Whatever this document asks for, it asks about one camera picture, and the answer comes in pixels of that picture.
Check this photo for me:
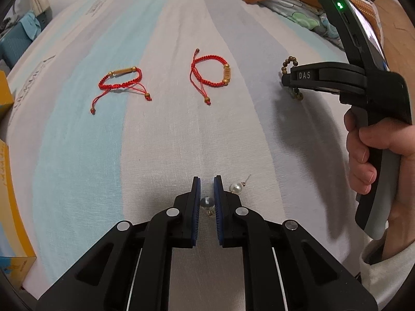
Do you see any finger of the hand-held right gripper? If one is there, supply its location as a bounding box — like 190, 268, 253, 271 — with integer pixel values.
281, 61, 368, 94

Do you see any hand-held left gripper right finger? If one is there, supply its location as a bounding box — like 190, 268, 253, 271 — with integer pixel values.
213, 175, 379, 311

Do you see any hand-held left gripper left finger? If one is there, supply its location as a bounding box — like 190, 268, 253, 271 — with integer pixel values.
36, 175, 202, 311

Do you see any brown bead bracelet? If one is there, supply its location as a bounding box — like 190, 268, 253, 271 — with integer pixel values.
280, 56, 303, 102

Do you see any blue and yellow cardboard box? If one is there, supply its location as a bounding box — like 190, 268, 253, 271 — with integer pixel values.
0, 70, 37, 287

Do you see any person's right forearm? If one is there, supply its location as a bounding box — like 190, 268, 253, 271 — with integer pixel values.
358, 155, 415, 302

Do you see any person's right hand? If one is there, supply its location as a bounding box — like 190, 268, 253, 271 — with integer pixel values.
344, 107, 415, 195

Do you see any wooden headboard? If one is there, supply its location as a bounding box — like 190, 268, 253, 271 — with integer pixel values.
373, 0, 415, 75

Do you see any floral quilt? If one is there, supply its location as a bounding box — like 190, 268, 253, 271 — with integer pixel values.
259, 0, 344, 51

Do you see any teal suitcase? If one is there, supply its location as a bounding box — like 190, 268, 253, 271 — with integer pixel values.
0, 11, 43, 68

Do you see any tied cream curtain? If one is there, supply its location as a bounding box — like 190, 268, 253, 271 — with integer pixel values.
29, 0, 52, 23

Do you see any red cord bracelet short tube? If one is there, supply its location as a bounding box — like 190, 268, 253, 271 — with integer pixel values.
190, 48, 232, 106

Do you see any red cord bracelet long tube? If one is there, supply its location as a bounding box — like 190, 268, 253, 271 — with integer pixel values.
90, 66, 153, 115

